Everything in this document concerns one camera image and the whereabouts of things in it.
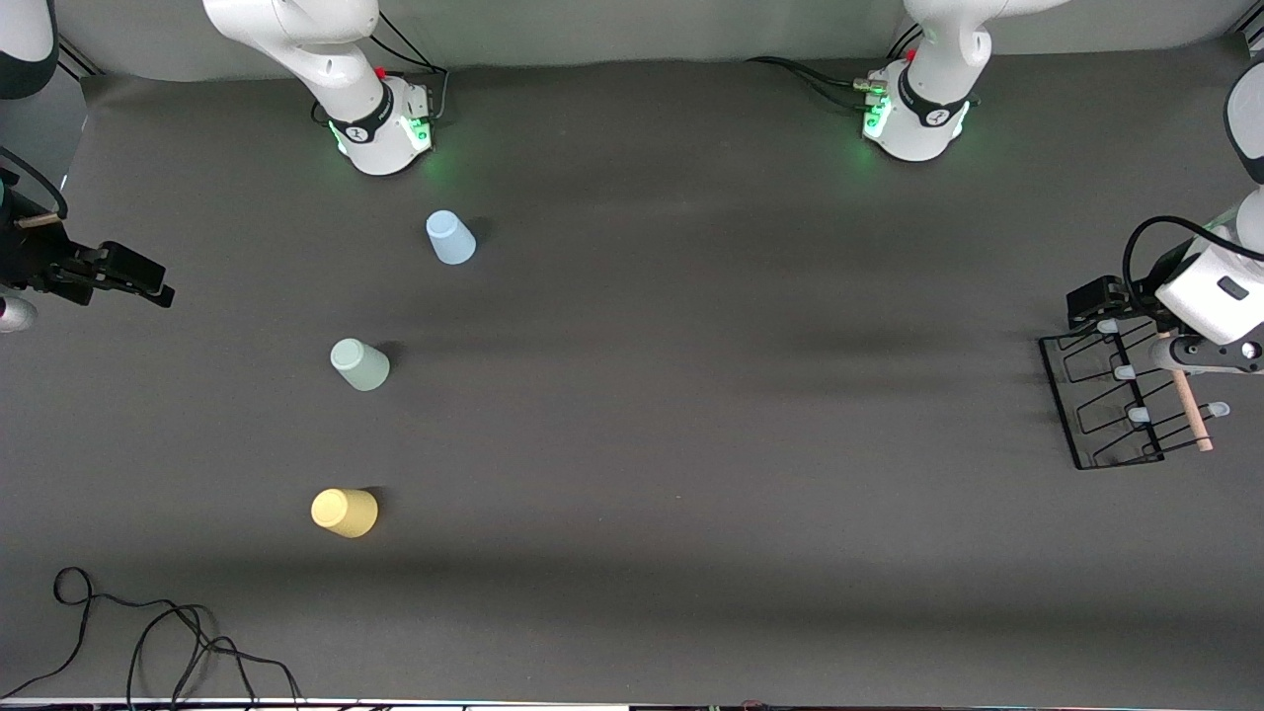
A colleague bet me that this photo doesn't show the black right arm wrist cable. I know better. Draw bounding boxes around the black right arm wrist cable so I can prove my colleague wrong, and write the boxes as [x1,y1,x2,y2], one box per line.
[0,146,70,220]

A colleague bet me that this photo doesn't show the thin black loose cable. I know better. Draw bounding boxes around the thin black loose cable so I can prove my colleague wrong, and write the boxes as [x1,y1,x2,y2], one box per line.
[0,566,302,704]

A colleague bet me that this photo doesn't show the black left arm wrist cable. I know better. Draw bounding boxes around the black left arm wrist cable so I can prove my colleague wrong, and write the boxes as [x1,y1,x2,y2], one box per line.
[1123,215,1264,302]

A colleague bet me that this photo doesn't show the dark grey table mat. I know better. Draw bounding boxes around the dark grey table mat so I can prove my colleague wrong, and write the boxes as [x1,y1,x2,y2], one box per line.
[0,51,1264,704]

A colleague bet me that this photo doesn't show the pale green plastic cup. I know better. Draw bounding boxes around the pale green plastic cup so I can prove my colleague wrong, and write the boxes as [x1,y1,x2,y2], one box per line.
[330,338,391,392]

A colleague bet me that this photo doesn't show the black wire cup holder rack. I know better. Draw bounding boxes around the black wire cup holder rack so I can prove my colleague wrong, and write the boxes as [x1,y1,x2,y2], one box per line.
[1039,316,1230,471]

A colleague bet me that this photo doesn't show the yellow plastic cup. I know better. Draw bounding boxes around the yellow plastic cup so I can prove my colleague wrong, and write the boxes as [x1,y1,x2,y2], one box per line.
[311,488,379,539]

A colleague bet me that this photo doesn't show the black arm base cables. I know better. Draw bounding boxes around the black arm base cables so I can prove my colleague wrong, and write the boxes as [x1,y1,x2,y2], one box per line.
[370,8,451,124]
[746,56,882,110]

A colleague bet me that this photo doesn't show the black arm wrist cable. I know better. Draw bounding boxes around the black arm wrist cable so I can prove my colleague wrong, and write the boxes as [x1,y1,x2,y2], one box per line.
[1123,215,1264,302]
[0,146,70,220]

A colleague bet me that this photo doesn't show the light blue plastic cup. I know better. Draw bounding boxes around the light blue plastic cup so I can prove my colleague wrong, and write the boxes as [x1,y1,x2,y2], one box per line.
[426,209,477,266]

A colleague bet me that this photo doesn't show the black left arm base cables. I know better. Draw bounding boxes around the black left arm base cables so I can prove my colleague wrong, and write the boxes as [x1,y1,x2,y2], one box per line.
[746,56,882,110]

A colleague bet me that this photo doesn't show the black right arm base cables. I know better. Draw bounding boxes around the black right arm base cables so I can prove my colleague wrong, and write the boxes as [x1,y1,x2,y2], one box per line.
[370,8,451,124]

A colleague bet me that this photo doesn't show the light grey backdrop cloth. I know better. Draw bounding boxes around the light grey backdrop cloth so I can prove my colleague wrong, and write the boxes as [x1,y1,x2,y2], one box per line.
[54,0,1264,82]

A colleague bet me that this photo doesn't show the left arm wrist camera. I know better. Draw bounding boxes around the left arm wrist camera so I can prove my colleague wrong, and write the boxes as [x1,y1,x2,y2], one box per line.
[1150,334,1264,374]

